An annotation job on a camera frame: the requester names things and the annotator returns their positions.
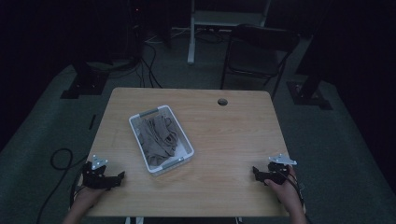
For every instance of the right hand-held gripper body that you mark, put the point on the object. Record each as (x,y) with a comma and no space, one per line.
(278,170)

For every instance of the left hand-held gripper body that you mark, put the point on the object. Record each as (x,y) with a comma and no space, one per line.
(95,176)

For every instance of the grey-brown cloth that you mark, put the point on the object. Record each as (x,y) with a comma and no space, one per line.
(160,139)

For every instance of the white plastic basket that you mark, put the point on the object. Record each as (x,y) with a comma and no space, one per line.
(161,139)

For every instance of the person's right hand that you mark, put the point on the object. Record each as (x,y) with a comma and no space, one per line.
(285,189)

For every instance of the person's left hand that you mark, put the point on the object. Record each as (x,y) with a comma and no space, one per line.
(87,197)

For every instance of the small black bar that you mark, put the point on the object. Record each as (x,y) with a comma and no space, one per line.
(92,121)

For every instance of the black stand base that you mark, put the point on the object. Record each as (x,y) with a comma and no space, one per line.
(308,93)
(85,81)

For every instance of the black folding chair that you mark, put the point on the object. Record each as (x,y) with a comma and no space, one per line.
(260,53)

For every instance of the white metal desk frame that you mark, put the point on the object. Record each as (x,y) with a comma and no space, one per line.
(214,21)

